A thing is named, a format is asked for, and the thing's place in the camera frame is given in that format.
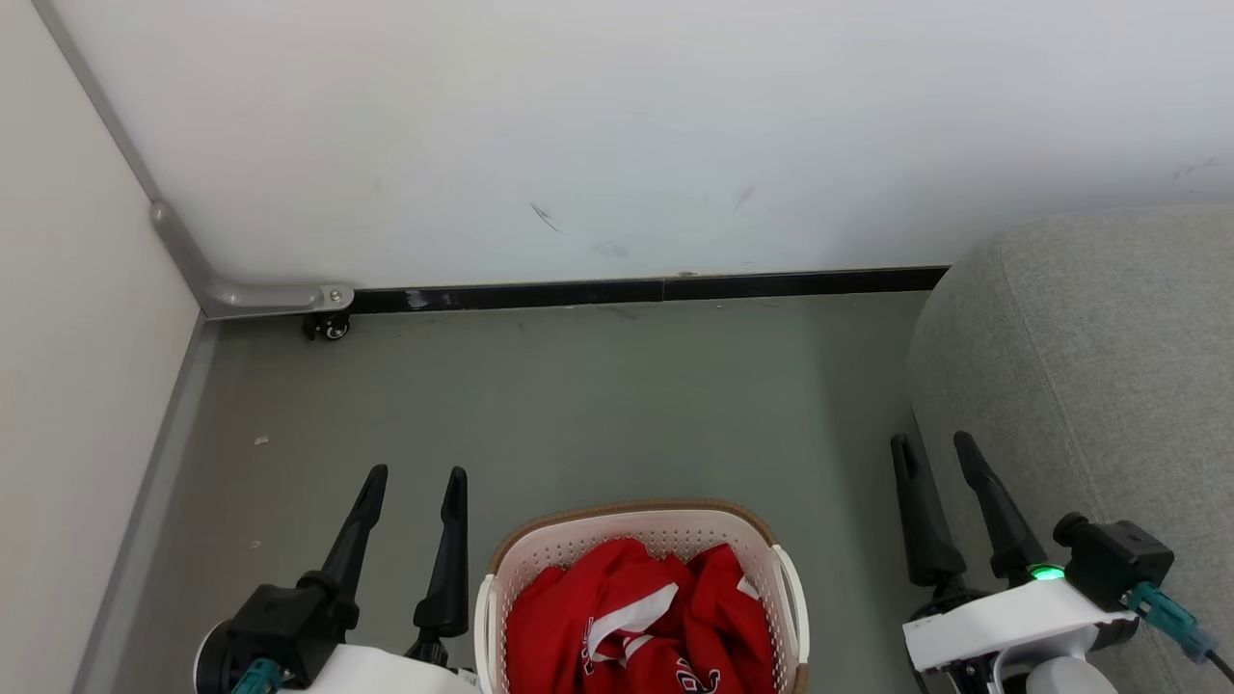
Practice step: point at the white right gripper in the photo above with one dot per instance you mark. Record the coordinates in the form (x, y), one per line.
(1012, 617)

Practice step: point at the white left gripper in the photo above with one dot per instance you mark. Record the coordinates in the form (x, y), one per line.
(395, 675)

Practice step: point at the red jersey wide white band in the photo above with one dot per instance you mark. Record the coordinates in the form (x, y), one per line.
(569, 627)

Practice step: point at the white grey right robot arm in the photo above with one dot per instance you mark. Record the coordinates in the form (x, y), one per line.
(1070, 678)

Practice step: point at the grey fabric sofa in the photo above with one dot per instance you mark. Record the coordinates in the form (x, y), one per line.
(1109, 366)

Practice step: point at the small black caster wheel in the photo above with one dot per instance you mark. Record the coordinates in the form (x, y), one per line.
(331, 328)

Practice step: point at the white perforated laundry basket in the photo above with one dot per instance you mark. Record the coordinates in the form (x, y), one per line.
(656, 528)

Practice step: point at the grey skirting strip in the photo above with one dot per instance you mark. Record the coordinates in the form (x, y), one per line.
(145, 511)

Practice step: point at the black baseboard strip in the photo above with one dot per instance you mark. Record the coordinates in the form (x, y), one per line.
(627, 290)

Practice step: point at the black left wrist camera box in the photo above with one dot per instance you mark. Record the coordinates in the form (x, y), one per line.
(280, 627)

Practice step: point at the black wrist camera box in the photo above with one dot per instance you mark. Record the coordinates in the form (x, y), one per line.
(1113, 559)
(280, 627)

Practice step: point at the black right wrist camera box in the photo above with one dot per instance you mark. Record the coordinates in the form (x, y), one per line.
(1113, 559)

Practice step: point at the grey metal curved bracket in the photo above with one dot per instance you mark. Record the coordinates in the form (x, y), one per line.
(251, 295)

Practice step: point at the grey metal corner rail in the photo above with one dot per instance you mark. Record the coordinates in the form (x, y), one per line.
(96, 101)

